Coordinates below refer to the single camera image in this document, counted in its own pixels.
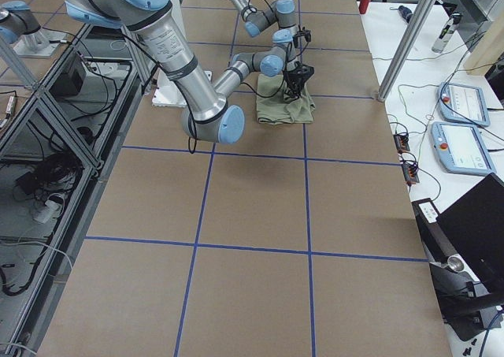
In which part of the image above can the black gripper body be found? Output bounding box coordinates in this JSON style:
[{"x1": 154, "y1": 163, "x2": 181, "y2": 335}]
[{"x1": 283, "y1": 63, "x2": 304, "y2": 85}]

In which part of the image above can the olive green long-sleeve shirt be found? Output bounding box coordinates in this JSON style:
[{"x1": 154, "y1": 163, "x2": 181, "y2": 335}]
[{"x1": 256, "y1": 74, "x2": 316, "y2": 125}]

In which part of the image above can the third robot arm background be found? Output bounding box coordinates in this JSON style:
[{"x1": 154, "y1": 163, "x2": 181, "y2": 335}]
[{"x1": 1, "y1": 0, "x2": 59, "y2": 58}]

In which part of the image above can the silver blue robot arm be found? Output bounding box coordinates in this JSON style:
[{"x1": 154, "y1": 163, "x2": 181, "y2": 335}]
[
  {"x1": 65, "y1": 0, "x2": 314, "y2": 144},
  {"x1": 230, "y1": 0, "x2": 298, "y2": 38}
]

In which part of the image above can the clear water bottle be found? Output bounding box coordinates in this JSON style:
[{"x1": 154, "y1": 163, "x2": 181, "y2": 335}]
[{"x1": 432, "y1": 12, "x2": 462, "y2": 53}]

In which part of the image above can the brown paper table cover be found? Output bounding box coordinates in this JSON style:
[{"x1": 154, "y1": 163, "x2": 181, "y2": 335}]
[{"x1": 38, "y1": 0, "x2": 450, "y2": 356}]

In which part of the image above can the far blue teach pendant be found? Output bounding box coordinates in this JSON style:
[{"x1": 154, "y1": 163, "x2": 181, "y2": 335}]
[{"x1": 438, "y1": 82, "x2": 491, "y2": 127}]

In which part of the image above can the blue teach pendant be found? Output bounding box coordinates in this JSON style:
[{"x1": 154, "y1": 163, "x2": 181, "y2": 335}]
[
  {"x1": 431, "y1": 121, "x2": 497, "y2": 177},
  {"x1": 438, "y1": 82, "x2": 491, "y2": 127}
]

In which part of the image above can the near blue teach pendant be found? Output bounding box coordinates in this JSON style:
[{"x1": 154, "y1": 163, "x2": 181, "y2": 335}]
[{"x1": 431, "y1": 121, "x2": 497, "y2": 177}]

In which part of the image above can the black laptop computer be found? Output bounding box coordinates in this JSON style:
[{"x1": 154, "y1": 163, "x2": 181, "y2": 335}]
[{"x1": 437, "y1": 173, "x2": 503, "y2": 292}]

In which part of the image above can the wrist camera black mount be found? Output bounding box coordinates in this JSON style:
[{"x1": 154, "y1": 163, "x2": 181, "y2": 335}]
[
  {"x1": 294, "y1": 26, "x2": 312, "y2": 44},
  {"x1": 295, "y1": 65, "x2": 314, "y2": 84}
]

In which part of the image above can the white mast base plate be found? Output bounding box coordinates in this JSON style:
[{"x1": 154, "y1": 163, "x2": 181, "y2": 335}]
[{"x1": 153, "y1": 61, "x2": 195, "y2": 108}]

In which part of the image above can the aluminium frame post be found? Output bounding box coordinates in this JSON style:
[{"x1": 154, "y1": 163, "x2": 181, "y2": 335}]
[{"x1": 376, "y1": 0, "x2": 435, "y2": 102}]

